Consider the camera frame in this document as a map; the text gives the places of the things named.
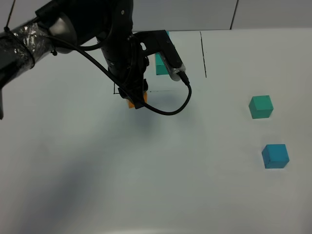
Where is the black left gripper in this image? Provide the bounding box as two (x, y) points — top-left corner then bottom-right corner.
(97, 32), (149, 109)

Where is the orange wooden cube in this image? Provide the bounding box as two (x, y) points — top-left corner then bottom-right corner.
(127, 92), (148, 109)

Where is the green wooden cube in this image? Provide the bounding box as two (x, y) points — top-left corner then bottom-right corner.
(249, 95), (273, 119)

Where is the blue wooden cube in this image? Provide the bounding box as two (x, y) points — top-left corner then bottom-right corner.
(261, 144), (290, 169)

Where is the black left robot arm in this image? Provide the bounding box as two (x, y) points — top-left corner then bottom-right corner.
(0, 0), (149, 108)

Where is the green template cube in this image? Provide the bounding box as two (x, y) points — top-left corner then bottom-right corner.
(155, 53), (168, 75)

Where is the black left camera cable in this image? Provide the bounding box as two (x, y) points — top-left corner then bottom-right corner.
(34, 14), (193, 116)

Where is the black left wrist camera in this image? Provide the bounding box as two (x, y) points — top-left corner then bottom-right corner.
(134, 30), (189, 84)

